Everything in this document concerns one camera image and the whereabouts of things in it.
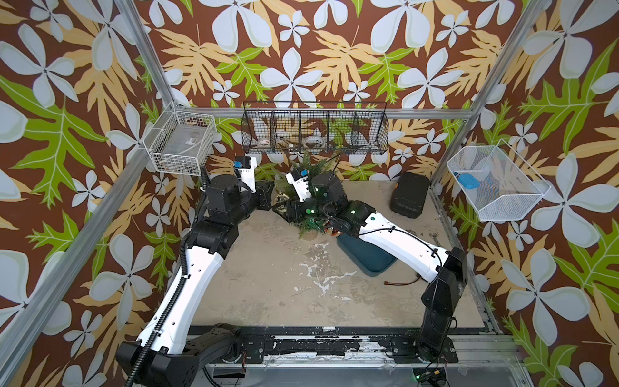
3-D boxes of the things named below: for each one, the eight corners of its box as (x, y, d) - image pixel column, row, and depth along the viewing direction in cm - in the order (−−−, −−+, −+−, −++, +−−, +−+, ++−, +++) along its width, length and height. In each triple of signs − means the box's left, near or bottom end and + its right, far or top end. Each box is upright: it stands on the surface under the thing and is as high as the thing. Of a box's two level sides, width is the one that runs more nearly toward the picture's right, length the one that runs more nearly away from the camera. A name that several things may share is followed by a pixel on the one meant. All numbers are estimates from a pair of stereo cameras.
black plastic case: (385, 211, 112) (389, 203, 107) (397, 177, 126) (400, 168, 121) (418, 222, 108) (423, 214, 103) (426, 185, 122) (431, 176, 117)
